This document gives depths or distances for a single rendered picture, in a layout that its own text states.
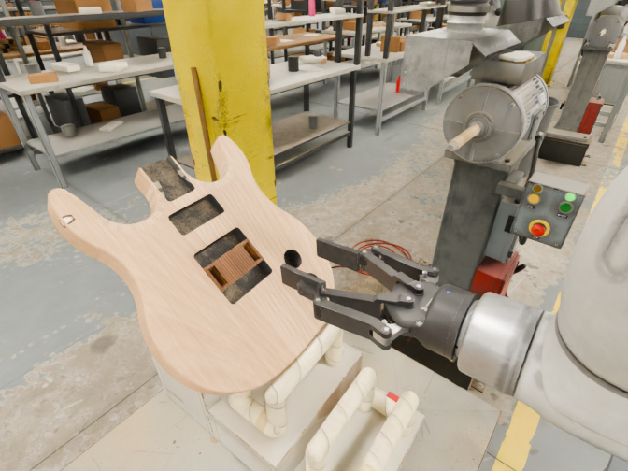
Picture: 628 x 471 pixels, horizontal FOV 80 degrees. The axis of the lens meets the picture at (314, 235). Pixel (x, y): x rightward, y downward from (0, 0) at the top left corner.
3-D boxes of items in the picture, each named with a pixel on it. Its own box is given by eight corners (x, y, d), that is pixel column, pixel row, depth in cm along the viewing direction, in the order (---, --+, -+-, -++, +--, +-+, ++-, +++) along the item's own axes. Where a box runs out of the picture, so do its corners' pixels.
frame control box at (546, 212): (507, 214, 151) (529, 153, 137) (568, 233, 140) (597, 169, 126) (488, 242, 136) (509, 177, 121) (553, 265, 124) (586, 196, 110)
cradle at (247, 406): (238, 392, 68) (235, 382, 66) (287, 428, 63) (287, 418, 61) (224, 406, 66) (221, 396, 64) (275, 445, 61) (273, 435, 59)
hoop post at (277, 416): (277, 415, 65) (273, 382, 60) (291, 425, 64) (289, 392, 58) (264, 430, 63) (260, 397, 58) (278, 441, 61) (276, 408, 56)
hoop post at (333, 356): (331, 350, 76) (332, 319, 71) (344, 358, 75) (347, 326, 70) (321, 362, 74) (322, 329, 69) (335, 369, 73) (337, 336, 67)
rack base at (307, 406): (299, 344, 89) (299, 317, 84) (361, 378, 81) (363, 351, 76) (213, 439, 71) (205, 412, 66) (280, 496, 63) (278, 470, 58)
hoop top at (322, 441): (364, 371, 73) (365, 360, 71) (379, 379, 71) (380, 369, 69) (302, 459, 60) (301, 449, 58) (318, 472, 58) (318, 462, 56)
